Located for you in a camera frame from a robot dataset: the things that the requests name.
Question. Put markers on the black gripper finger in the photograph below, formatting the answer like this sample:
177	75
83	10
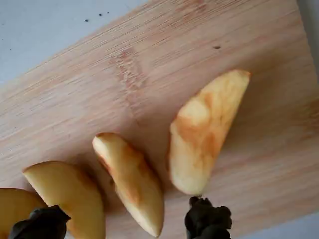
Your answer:
40	224
209	221

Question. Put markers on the yellow apple slice red skin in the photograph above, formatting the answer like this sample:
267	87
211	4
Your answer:
129	179
199	139
15	204
69	189

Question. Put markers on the light wooden cutting board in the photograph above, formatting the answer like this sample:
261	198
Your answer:
149	74

